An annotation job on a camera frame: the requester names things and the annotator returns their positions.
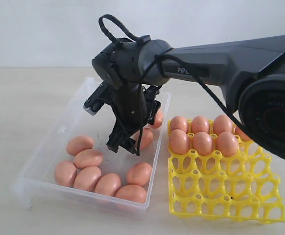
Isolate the brown egg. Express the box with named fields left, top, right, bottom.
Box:
left=54, top=161, right=77, bottom=188
left=149, top=110, right=164, bottom=129
left=66, top=136, right=94, bottom=156
left=169, top=129, right=190, bottom=155
left=94, top=173, right=121, bottom=197
left=115, top=185, right=147, bottom=203
left=73, top=149, right=104, bottom=170
left=235, top=126, right=251, bottom=141
left=131, top=128, right=154, bottom=150
left=216, top=132, right=238, bottom=157
left=213, top=115, right=233, bottom=135
left=126, top=162, right=152, bottom=187
left=192, top=132, right=213, bottom=156
left=170, top=116, right=189, bottom=133
left=73, top=166, right=102, bottom=191
left=191, top=116, right=210, bottom=134

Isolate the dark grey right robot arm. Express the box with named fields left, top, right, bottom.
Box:
left=84, top=35, right=285, bottom=160

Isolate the yellow plastic egg tray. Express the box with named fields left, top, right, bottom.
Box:
left=168, top=118, right=285, bottom=225

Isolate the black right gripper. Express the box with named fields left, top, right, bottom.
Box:
left=106, top=83, right=161, bottom=154

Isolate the clear plastic bin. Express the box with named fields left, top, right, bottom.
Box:
left=12, top=77, right=170, bottom=217

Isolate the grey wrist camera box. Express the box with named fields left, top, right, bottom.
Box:
left=83, top=82, right=109, bottom=116

